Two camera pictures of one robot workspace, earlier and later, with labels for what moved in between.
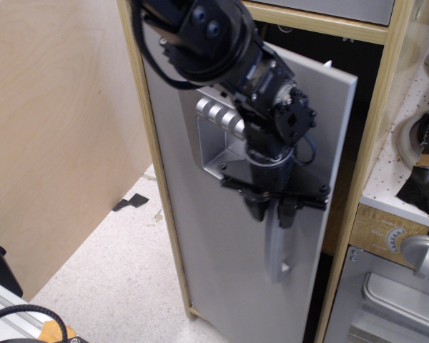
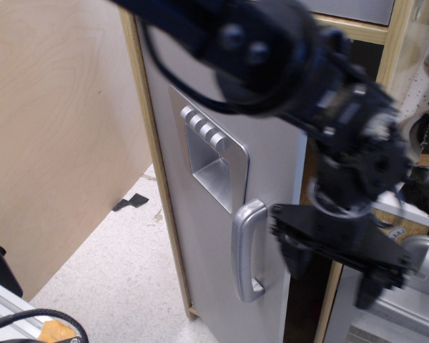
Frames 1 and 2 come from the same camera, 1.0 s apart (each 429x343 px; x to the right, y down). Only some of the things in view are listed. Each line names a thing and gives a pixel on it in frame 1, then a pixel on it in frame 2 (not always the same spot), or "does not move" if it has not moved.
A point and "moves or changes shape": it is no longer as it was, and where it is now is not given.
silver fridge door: x=222 y=250 moves or changes shape
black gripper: x=271 y=176 to x=357 y=239
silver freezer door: x=377 y=11 does not move
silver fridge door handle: x=277 y=251 to x=247 y=289
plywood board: x=65 y=135 does not move
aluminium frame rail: x=18 y=324 does not move
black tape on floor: x=136 y=201 does not move
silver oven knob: x=424 y=254 does not move
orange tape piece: x=51 y=331 does not move
